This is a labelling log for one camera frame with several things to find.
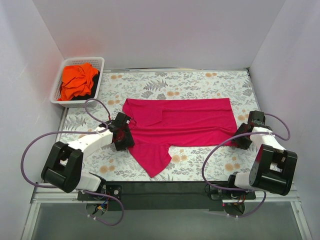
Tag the orange t shirt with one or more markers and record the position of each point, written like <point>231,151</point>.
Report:
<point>77,80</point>

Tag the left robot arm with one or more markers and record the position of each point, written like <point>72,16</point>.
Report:
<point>63,167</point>

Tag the floral patterned table mat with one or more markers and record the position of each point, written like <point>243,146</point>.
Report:
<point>187,163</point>

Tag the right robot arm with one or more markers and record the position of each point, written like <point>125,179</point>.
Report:
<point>273,168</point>

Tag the black t shirt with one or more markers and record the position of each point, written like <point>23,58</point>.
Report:
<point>95,81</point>

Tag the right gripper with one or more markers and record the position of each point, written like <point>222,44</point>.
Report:
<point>241,141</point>

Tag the magenta t shirt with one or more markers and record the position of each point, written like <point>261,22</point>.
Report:
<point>159,124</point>

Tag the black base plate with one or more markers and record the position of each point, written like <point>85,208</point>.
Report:
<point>173,195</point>

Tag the aluminium frame rail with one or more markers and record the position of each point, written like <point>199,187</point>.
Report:
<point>55,215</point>

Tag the white plastic laundry basket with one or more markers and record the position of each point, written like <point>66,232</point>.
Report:
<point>96,62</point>

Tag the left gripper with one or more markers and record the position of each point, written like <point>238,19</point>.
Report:
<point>127,142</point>

